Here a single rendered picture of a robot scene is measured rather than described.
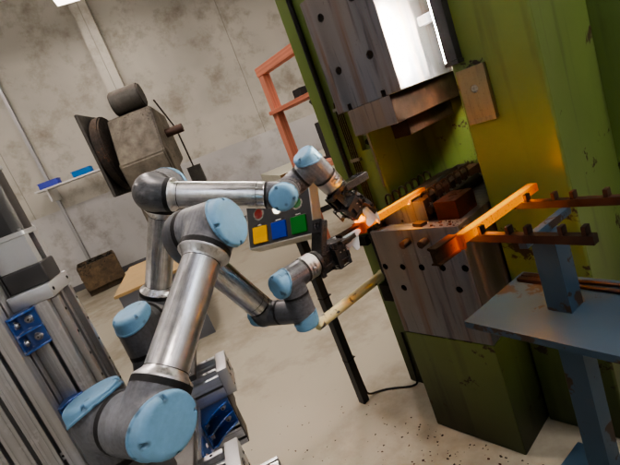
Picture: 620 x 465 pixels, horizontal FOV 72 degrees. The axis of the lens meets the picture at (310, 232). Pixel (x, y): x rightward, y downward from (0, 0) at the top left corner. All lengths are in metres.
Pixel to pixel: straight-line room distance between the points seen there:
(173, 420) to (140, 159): 5.54
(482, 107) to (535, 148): 0.20
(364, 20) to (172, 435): 1.24
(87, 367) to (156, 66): 8.53
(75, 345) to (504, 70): 1.35
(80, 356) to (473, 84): 1.30
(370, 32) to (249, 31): 8.24
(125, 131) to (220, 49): 3.68
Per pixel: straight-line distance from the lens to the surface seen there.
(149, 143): 6.26
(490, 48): 1.45
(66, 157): 9.50
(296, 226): 1.77
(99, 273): 8.35
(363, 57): 1.52
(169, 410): 0.82
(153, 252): 1.43
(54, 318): 1.12
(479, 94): 1.46
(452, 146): 1.97
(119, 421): 0.85
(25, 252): 1.13
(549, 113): 1.41
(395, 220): 1.63
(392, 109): 1.48
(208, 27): 9.62
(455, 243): 1.08
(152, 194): 1.23
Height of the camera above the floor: 1.36
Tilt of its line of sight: 13 degrees down
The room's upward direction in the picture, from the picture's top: 21 degrees counter-clockwise
